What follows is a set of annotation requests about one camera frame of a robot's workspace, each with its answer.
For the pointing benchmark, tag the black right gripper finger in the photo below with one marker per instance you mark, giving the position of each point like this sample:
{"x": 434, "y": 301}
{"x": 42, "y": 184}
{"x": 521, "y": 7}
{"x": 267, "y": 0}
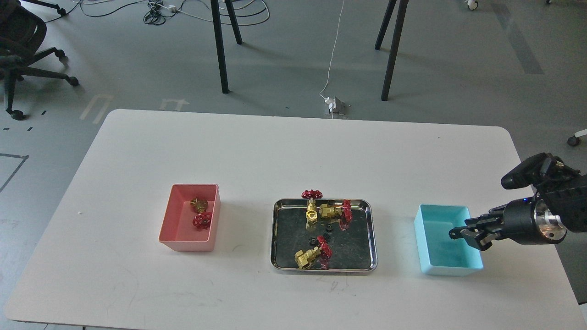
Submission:
{"x": 480, "y": 238}
{"x": 494, "y": 217}

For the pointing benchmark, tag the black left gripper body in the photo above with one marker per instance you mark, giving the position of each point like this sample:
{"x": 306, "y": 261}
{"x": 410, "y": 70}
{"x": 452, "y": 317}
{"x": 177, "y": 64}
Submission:
{"x": 518, "y": 222}

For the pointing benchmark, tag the brass valve red handwheel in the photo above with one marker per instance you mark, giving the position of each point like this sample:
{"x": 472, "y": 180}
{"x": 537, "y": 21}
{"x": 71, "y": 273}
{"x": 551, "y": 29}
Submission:
{"x": 311, "y": 212}
{"x": 203, "y": 218}
{"x": 341, "y": 212}
{"x": 322, "y": 252}

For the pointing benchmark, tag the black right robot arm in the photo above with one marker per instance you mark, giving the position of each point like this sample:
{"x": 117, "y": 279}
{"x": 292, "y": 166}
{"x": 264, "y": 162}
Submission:
{"x": 557, "y": 207}

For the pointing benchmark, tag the light blue plastic box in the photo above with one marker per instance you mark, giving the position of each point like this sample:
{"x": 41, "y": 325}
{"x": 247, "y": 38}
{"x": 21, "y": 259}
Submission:
{"x": 438, "y": 253}

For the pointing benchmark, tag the brass valve red handwheel front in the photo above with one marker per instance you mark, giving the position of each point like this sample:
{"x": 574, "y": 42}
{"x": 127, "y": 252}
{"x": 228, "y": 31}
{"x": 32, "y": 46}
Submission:
{"x": 322, "y": 252}

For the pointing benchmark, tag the brass valve red handwheel upright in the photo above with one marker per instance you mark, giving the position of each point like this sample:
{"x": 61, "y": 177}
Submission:
{"x": 311, "y": 212}

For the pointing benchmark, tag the pink plastic box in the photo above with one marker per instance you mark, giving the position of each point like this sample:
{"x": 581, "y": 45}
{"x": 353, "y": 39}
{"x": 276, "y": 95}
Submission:
{"x": 177, "y": 231}

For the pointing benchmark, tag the white chair caster right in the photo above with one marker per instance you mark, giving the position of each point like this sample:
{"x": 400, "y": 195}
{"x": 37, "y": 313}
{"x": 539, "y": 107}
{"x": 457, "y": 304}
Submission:
{"x": 575, "y": 139}

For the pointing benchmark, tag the shiny metal tray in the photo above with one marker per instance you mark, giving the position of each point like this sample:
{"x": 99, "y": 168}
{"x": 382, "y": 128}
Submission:
{"x": 353, "y": 244}

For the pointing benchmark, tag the white floor power adapter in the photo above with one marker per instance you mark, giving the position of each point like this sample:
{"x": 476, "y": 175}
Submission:
{"x": 335, "y": 106}

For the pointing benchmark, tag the white caster top right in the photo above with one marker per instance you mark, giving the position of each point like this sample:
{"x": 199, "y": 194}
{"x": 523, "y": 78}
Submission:
{"x": 472, "y": 4}

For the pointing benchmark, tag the black stand leg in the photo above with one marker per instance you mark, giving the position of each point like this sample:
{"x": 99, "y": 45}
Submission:
{"x": 217, "y": 25}
{"x": 397, "y": 33}
{"x": 385, "y": 23}
{"x": 233, "y": 19}

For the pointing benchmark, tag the black stand leg right rear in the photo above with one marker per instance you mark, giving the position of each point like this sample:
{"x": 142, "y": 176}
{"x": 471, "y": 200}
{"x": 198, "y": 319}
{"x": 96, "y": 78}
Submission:
{"x": 385, "y": 23}

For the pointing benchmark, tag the black stand leg left rear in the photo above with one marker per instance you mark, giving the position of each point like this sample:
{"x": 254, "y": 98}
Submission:
{"x": 233, "y": 19}

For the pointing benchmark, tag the black office chair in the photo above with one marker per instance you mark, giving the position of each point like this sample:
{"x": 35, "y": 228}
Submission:
{"x": 21, "y": 35}

